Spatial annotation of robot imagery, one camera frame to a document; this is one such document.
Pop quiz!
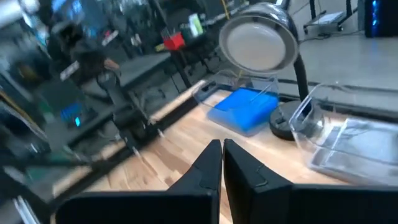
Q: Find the black computer tower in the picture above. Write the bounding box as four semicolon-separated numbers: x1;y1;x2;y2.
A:
363;0;398;38

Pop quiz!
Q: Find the clear black jewel case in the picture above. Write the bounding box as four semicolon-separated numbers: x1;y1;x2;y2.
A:
310;152;398;181
309;158;398;187
322;118;398;169

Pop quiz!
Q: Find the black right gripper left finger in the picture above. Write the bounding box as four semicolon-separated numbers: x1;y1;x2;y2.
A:
55;139;223;224

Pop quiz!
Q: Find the red storage bin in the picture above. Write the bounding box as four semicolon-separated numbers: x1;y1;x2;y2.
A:
163;30;187;51

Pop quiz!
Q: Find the clear plastic bin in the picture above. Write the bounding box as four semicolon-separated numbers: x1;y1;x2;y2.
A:
289;82;398;187
192;68;280;137

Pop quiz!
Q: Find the black aluminium frame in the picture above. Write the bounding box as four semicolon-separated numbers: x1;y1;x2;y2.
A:
0;80;218;224

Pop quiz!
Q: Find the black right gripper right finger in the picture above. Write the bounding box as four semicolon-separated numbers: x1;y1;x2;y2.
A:
223;139;398;224

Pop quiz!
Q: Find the silver metal bracket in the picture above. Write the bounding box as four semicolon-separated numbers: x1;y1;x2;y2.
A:
12;195;41;224

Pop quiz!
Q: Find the black desk lamp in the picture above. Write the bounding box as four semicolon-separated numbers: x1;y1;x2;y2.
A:
218;2;312;141

